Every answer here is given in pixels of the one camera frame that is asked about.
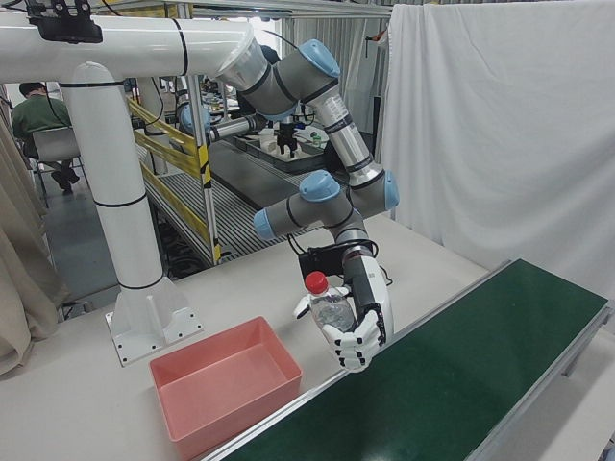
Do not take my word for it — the black camera on stand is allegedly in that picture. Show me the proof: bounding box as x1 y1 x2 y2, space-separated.
25 0 104 45

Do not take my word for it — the pink plastic basket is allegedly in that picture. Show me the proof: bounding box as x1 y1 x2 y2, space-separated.
148 315 305 461

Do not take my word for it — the grey tray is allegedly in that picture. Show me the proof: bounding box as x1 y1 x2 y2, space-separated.
232 133 337 175

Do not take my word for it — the metal grating platform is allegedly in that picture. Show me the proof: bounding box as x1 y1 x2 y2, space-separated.
142 162 347 266

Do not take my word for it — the black background gripper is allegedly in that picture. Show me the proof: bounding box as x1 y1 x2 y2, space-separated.
275 122 300 158

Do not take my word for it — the green conveyor belt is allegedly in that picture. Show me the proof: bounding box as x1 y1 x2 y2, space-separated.
191 257 615 461

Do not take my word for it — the yellow black safety barrier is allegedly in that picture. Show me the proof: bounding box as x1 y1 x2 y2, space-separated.
126 94 223 264

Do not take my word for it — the white chair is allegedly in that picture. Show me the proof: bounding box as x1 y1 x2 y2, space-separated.
29 129 84 193

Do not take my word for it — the white curtain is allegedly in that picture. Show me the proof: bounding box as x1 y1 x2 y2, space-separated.
378 0 615 311

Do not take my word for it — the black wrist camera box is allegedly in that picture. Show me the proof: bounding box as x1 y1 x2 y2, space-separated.
298 244 348 280

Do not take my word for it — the black flat mat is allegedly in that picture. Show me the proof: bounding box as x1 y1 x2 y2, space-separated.
209 142 308 217

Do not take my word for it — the beige curtain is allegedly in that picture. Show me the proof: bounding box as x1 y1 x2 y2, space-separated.
0 109 69 381

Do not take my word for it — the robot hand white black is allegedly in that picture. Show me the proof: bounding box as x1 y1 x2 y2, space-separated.
293 254 396 376

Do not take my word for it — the white pipe robot stand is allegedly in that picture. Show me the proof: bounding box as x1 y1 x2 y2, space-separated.
0 12 258 369

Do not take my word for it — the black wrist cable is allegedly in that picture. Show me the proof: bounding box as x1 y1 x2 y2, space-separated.
286 233 394 288

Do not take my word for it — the person in green shirt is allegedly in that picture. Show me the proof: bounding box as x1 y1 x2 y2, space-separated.
11 81 83 194

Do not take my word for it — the clear bottle with red cap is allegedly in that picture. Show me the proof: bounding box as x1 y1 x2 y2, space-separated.
304 270 358 333

